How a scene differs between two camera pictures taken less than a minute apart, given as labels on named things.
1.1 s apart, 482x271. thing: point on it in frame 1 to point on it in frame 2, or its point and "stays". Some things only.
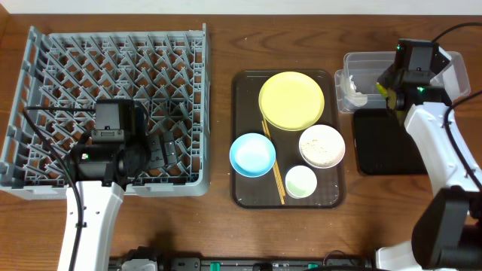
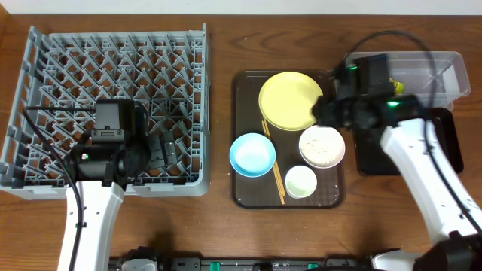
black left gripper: x=161 y=150 stays
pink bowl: x=321 y=146 stays
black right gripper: x=382 y=87 to x=321 y=114
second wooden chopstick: x=275 y=160 stays
